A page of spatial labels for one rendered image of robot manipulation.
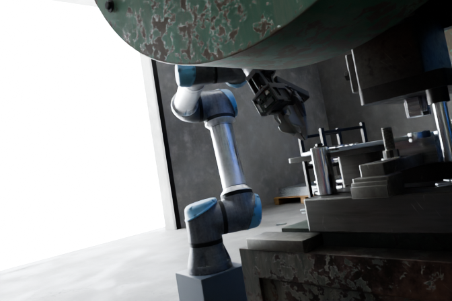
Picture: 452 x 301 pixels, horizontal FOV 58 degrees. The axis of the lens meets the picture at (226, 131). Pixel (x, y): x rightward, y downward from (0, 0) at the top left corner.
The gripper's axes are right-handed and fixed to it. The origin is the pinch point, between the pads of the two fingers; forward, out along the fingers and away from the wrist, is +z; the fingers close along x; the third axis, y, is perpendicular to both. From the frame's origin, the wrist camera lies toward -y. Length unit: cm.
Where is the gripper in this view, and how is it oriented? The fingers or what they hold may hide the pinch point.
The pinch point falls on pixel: (304, 135)
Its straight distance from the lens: 102.5
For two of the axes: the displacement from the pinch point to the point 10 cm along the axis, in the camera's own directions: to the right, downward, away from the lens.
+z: 4.3, 8.2, -3.7
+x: 5.5, -5.7, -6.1
